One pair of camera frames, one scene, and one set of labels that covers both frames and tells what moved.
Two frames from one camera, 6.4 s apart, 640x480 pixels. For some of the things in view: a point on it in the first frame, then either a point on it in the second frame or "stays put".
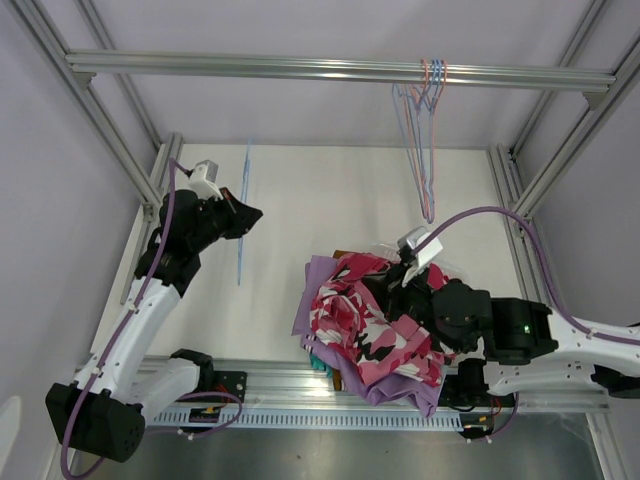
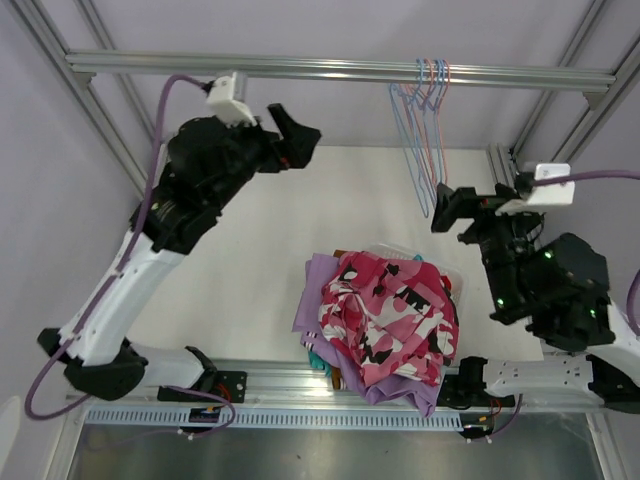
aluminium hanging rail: (592, 84) stays put
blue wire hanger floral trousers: (244, 196) -> (411, 113)
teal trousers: (317, 364) stays put
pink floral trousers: (345, 316) stays put
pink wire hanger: (422, 202) -> (423, 107)
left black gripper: (243, 217) -> (298, 142)
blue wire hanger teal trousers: (415, 94) -> (427, 101)
